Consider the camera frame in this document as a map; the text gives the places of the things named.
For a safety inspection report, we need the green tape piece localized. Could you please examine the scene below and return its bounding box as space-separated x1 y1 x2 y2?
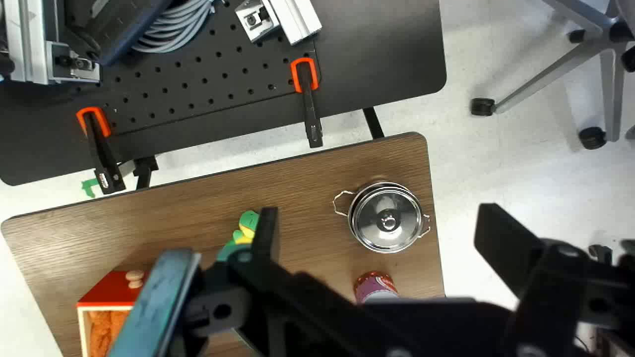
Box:
80 177 102 201

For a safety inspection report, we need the orange black bar clamp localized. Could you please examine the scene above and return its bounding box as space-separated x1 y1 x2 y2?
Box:
288 56 326 151
74 106 128 195

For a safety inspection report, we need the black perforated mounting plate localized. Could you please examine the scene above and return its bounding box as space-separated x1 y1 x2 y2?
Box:
98 2 324 145

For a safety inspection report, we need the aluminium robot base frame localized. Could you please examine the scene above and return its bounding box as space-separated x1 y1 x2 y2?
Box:
0 0 104 88

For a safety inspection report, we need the black table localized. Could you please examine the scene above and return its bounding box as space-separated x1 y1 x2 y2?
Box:
0 0 449 187

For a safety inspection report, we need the steel pot with lid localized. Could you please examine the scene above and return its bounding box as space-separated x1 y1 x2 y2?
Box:
332 179 433 256

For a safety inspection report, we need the green yellow plush frog doll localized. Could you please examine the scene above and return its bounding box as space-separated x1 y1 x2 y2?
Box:
215 209 262 266

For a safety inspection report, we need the grey cable bundle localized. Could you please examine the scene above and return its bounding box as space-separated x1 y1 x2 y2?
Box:
130 0 217 56

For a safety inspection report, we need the red wooden drawer with knob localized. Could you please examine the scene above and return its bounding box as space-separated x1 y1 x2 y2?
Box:
76 266 151 357

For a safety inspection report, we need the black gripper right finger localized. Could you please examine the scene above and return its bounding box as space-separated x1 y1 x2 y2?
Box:
475 203 635 357

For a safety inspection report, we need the grey office chair base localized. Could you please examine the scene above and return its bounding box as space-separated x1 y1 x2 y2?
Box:
471 0 635 151

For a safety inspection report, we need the aluminium extrusion bar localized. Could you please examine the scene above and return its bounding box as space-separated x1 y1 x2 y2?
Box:
235 0 324 48

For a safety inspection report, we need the black table leg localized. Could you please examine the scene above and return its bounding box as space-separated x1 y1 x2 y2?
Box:
134 155 161 193
362 106 388 141

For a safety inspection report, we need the red purple can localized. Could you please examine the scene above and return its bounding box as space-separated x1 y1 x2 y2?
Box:
352 270 401 306

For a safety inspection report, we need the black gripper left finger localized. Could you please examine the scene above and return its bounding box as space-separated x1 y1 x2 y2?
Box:
225 207 376 357

